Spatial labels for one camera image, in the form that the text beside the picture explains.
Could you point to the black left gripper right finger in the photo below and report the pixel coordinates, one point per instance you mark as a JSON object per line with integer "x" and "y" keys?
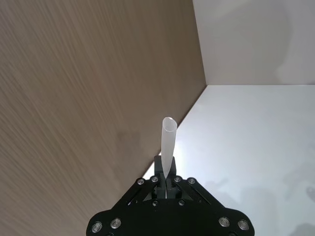
{"x": 197, "y": 194}

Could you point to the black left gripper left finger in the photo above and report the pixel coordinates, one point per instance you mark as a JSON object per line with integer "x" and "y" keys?
{"x": 137, "y": 194}

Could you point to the translucent white plastic tube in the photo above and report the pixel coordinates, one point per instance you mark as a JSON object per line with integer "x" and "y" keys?
{"x": 168, "y": 142}

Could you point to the brown wood grain panel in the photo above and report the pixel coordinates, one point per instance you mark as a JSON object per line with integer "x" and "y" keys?
{"x": 73, "y": 98}

